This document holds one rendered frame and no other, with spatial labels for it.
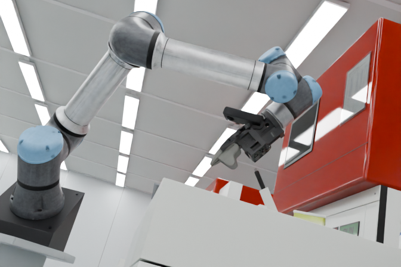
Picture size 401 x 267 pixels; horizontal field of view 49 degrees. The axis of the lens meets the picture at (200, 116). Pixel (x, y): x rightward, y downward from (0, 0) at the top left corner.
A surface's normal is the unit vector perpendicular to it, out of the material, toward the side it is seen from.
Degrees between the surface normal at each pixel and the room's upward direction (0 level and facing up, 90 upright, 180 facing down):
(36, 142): 54
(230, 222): 90
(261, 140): 95
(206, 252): 90
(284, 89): 136
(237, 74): 131
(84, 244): 90
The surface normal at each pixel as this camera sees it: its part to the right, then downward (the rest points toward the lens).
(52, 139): 0.17, -0.85
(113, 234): 0.20, -0.36
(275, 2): -0.25, 0.88
